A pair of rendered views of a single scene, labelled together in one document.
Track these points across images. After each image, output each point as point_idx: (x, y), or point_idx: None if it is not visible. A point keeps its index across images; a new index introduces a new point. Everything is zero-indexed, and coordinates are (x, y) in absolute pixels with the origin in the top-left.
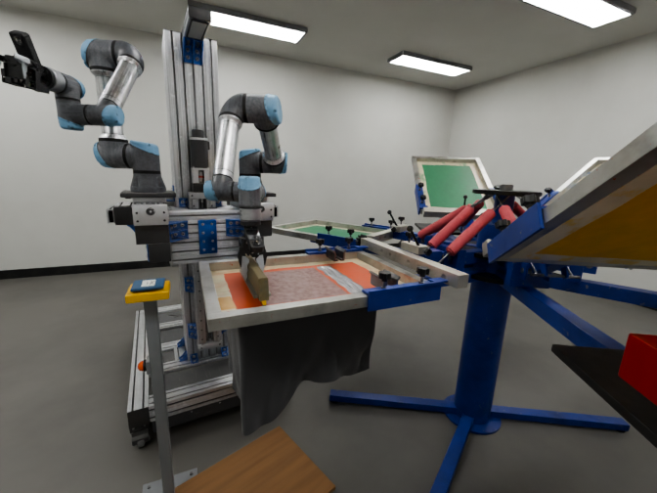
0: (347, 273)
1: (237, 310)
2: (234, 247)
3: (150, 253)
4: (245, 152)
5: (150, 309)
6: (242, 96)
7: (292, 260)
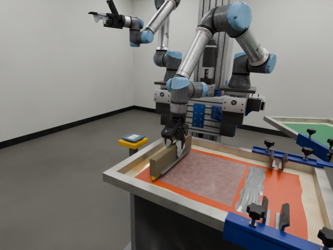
0: (270, 185)
1: (123, 175)
2: (215, 127)
3: (161, 119)
4: (237, 54)
5: (131, 152)
6: (214, 9)
7: (235, 152)
